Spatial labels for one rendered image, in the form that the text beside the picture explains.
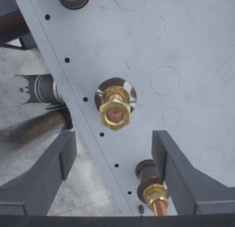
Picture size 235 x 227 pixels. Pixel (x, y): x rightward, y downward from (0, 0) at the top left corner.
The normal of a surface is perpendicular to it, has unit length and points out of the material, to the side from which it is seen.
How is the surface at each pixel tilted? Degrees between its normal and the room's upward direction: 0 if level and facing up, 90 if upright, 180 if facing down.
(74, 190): 0
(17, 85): 13
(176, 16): 0
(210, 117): 0
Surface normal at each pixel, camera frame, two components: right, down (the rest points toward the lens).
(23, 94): -0.21, 0.18
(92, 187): 0.00, 0.26
